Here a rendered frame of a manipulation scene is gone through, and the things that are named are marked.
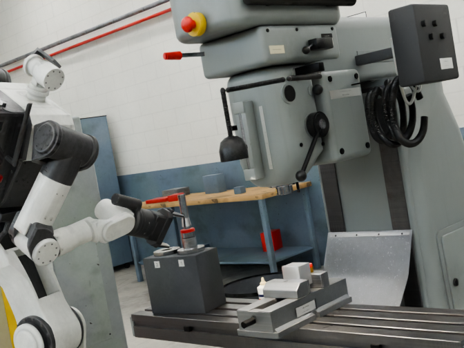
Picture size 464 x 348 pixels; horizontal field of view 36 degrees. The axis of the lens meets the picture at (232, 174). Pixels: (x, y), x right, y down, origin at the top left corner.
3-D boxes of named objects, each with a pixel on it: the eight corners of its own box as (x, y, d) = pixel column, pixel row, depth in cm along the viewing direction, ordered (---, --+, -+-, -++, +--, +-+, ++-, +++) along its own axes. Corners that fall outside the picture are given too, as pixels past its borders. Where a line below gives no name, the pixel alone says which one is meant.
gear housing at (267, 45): (267, 63, 183) (260, 24, 182) (201, 80, 200) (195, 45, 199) (343, 57, 206) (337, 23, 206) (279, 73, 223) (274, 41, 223)
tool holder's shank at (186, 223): (188, 229, 229) (181, 195, 229) (180, 230, 231) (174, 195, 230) (194, 227, 232) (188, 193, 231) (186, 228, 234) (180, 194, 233)
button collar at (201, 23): (203, 33, 180) (199, 9, 180) (187, 39, 185) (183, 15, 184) (208, 33, 182) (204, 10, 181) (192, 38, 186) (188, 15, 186)
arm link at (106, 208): (138, 241, 213) (110, 235, 204) (117, 226, 220) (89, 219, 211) (154, 206, 212) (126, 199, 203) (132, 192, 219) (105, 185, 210)
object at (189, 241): (192, 248, 228) (188, 233, 228) (180, 250, 231) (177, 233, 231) (200, 246, 232) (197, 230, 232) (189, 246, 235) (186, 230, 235)
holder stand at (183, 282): (205, 313, 224) (194, 250, 223) (152, 314, 237) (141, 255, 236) (226, 302, 234) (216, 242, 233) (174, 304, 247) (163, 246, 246)
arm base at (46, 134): (47, 165, 178) (60, 121, 179) (17, 158, 186) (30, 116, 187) (92, 179, 189) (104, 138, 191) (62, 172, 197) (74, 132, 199)
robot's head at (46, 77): (39, 98, 194) (47, 68, 191) (18, 83, 200) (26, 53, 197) (59, 99, 199) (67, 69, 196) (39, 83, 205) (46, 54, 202)
